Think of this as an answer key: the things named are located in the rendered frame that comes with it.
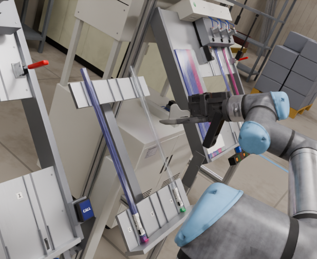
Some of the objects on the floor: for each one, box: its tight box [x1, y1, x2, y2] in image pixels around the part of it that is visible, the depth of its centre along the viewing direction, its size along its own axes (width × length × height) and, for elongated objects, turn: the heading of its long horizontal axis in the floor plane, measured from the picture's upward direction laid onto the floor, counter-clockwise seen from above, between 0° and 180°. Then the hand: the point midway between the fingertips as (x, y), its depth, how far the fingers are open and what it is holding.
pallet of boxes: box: [250, 31, 317, 119], centre depth 595 cm, size 116×80×115 cm
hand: (171, 119), depth 111 cm, fingers open, 14 cm apart
